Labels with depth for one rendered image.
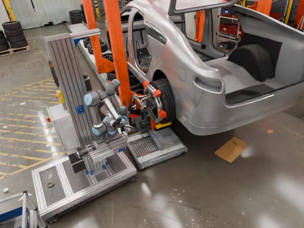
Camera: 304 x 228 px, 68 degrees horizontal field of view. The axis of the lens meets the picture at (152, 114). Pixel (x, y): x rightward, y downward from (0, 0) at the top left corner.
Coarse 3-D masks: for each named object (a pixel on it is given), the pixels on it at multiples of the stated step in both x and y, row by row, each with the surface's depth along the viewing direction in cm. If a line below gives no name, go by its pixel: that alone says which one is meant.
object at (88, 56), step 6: (66, 24) 1169; (72, 24) 1192; (78, 24) 1181; (84, 24) 1154; (72, 30) 1070; (78, 30) 1064; (84, 48) 804; (108, 48) 780; (84, 54) 782; (90, 54) 747
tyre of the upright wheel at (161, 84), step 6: (162, 78) 334; (150, 84) 334; (156, 84) 315; (162, 84) 314; (168, 84) 315; (162, 90) 307; (168, 90) 309; (162, 96) 305; (168, 96) 306; (162, 102) 309; (168, 102) 306; (174, 102) 309; (168, 108) 307; (174, 108) 311; (168, 114) 312; (174, 114) 317; (162, 120) 330; (168, 120) 324; (174, 120) 337
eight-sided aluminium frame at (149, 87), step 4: (148, 88) 321; (152, 88) 318; (144, 92) 344; (152, 92) 309; (144, 100) 356; (156, 100) 307; (160, 100) 308; (160, 104) 307; (160, 108) 312; (148, 112) 354; (156, 120) 330; (160, 120) 326
